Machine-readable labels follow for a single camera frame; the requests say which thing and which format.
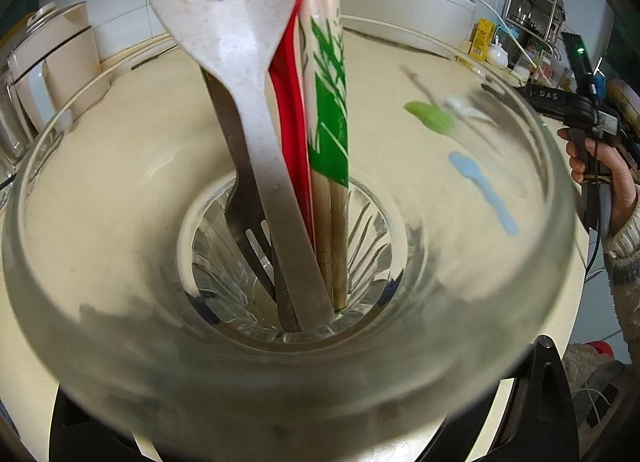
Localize red plastic spoon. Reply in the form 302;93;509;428
267;0;321;248

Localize clear ribbed glass cup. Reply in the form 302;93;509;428
0;57;577;445

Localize wooden handled metal fork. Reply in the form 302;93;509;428
200;67;281;303

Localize person's right hand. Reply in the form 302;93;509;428
556;127;640;232

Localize beige speckled spoon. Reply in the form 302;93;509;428
134;0;337;333

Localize yellow carton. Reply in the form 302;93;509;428
470;17;496;62

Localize green silicone basting brush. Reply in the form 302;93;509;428
404;101;458;133

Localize light blue plastic spoon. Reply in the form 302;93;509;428
447;152;521;238

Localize paper chopsticks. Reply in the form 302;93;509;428
295;0;351;313

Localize small white jar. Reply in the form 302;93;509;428
486;37;511;70

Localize person's right leg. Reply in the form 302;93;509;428
562;342;631;443

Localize beige electric cooker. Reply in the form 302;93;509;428
6;1;112;115

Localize person's right forearm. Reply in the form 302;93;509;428
602;214;640;343

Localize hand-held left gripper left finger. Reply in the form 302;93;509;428
49;386;151;462

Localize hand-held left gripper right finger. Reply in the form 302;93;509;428
492;334;583;462

